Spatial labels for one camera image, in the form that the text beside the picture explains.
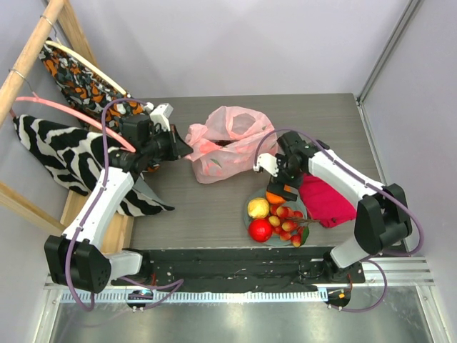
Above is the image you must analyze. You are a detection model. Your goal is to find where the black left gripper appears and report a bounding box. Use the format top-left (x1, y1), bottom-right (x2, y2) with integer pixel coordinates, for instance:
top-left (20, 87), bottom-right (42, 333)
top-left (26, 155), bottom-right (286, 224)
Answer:
top-left (141, 124), bottom-right (193, 161)

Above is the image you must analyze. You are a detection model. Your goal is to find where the fake orange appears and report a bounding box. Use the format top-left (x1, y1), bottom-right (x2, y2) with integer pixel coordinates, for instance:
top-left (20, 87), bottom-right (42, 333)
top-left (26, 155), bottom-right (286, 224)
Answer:
top-left (265, 191), bottom-right (286, 206)

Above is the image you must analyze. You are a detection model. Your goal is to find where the fake yellow pear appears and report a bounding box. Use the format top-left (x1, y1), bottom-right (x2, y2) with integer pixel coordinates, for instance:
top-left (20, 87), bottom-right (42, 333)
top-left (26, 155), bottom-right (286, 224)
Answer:
top-left (247, 197), bottom-right (270, 219)

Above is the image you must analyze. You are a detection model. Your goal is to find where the pink plastic bag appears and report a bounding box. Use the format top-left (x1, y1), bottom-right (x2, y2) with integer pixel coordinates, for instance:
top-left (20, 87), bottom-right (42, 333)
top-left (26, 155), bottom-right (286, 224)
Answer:
top-left (185, 106), bottom-right (278, 184)

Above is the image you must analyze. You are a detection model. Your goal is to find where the fake red apple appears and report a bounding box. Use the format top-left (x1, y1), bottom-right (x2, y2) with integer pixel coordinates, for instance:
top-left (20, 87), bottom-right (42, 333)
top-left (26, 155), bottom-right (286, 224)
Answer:
top-left (248, 219), bottom-right (273, 243)

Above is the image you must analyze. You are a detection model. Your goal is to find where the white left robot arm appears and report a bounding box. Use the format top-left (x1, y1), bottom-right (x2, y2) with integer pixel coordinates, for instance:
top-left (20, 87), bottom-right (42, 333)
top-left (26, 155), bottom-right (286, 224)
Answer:
top-left (44, 111), bottom-right (193, 294)

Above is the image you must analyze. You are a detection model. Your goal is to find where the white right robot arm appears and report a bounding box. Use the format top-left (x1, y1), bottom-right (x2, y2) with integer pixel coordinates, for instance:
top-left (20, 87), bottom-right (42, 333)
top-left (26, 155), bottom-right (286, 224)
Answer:
top-left (253, 129), bottom-right (413, 282)

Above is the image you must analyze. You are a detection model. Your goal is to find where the red folded cloth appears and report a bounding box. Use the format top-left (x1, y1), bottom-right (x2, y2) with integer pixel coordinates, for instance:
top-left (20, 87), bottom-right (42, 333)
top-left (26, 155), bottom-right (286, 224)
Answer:
top-left (299, 175), bottom-right (356, 229)

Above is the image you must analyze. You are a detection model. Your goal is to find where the light green plate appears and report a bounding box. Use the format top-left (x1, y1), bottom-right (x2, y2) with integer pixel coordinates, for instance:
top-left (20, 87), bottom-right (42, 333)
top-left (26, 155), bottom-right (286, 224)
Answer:
top-left (242, 187), bottom-right (308, 247)

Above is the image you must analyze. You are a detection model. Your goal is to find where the wooden clothes rack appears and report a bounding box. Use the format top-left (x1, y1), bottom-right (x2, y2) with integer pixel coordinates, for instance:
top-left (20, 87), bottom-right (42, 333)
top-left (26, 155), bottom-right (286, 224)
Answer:
top-left (0, 0), bottom-right (135, 255)

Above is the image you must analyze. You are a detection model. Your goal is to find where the zebra pattern cloth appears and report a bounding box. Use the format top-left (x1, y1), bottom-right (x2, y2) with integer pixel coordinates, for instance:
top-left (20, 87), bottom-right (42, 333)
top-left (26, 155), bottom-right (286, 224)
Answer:
top-left (13, 114), bottom-right (175, 217)

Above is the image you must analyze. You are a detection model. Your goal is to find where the orange camouflage pattern cloth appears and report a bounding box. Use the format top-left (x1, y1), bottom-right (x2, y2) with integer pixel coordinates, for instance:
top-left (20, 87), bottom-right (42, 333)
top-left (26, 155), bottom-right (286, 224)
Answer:
top-left (39, 39), bottom-right (147, 131)

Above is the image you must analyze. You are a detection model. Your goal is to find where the white clothes hanger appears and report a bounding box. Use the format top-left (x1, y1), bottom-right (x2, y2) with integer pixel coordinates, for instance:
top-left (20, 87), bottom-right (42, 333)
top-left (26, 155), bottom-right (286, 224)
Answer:
top-left (45, 39), bottom-right (130, 97)

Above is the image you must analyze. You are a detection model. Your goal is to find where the pink clothes hanger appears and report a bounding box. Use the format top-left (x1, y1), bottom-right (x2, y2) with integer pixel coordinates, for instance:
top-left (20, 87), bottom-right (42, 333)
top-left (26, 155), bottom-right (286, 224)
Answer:
top-left (15, 96), bottom-right (136, 153)

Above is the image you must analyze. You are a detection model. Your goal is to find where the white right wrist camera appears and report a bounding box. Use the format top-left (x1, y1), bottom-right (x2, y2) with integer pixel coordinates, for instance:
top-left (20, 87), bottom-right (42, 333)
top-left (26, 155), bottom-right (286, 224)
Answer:
top-left (253, 153), bottom-right (281, 177)

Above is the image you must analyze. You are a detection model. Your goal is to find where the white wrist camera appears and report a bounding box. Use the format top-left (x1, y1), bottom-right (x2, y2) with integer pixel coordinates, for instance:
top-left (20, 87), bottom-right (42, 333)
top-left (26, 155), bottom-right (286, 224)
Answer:
top-left (144, 102), bottom-right (174, 131)
top-left (253, 153), bottom-right (281, 177)

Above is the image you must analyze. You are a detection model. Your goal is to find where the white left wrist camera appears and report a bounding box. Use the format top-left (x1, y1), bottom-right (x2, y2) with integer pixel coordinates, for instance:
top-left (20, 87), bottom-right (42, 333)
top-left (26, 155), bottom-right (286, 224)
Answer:
top-left (144, 102), bottom-right (174, 131)

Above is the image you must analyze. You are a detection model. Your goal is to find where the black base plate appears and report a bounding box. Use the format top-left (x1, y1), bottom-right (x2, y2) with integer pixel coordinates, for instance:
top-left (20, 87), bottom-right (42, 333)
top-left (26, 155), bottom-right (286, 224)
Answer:
top-left (109, 248), bottom-right (367, 294)

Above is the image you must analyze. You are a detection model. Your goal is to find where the aluminium frame rail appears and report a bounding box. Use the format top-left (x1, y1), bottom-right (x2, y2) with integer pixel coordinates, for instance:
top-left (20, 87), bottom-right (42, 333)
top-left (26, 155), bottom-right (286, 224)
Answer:
top-left (44, 257), bottom-right (436, 304)

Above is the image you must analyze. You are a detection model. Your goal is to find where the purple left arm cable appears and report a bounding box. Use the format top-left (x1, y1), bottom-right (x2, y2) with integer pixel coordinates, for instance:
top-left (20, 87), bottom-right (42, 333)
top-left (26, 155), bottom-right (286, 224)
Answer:
top-left (67, 98), bottom-right (185, 312)

